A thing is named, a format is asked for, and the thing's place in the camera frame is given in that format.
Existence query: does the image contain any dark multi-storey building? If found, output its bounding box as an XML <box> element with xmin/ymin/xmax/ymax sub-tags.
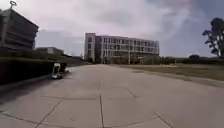
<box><xmin>0</xmin><ymin>8</ymin><xmax>40</xmax><ymax>51</ymax></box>

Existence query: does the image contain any tall dark tree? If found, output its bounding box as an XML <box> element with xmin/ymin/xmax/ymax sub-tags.
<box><xmin>202</xmin><ymin>17</ymin><xmax>224</xmax><ymax>58</ymax></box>

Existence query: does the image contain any low flat building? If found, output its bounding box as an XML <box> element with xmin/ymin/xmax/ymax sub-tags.
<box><xmin>35</xmin><ymin>46</ymin><xmax>65</xmax><ymax>56</ymax></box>

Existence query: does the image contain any row of dark bushes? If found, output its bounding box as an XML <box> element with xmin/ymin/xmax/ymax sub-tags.
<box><xmin>159</xmin><ymin>54</ymin><xmax>224</xmax><ymax>66</ymax></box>

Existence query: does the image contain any dry grass field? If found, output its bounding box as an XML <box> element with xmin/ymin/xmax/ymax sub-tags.
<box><xmin>113</xmin><ymin>63</ymin><xmax>224</xmax><ymax>82</ymax></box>

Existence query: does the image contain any dark green hedge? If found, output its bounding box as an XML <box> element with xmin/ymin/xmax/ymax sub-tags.
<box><xmin>0</xmin><ymin>49</ymin><xmax>89</xmax><ymax>85</ymax></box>

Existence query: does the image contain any small white vehicle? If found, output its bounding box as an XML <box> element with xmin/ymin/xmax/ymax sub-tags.
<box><xmin>51</xmin><ymin>61</ymin><xmax>68</xmax><ymax>80</ymax></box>

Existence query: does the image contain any grey concrete slab pavement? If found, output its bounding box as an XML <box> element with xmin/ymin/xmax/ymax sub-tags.
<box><xmin>0</xmin><ymin>63</ymin><xmax>224</xmax><ymax>128</ymax></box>

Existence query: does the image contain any white multi-storey building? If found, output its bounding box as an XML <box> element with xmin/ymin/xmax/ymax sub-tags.
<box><xmin>83</xmin><ymin>32</ymin><xmax>161</xmax><ymax>65</ymax></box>

